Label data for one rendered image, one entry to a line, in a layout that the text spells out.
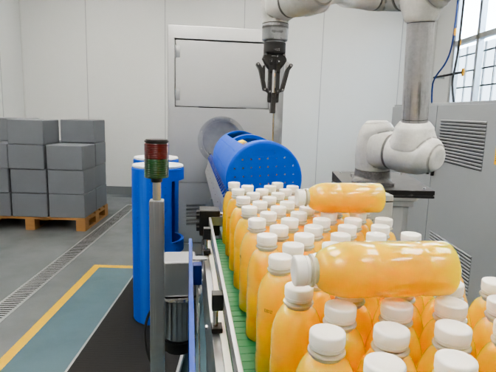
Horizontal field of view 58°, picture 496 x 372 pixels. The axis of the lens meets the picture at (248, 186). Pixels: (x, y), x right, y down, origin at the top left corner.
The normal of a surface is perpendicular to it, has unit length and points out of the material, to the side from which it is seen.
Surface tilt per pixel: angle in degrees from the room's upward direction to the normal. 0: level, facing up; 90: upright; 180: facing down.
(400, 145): 94
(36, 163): 90
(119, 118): 90
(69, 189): 90
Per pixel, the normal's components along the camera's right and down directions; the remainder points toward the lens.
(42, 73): 0.00, 0.16
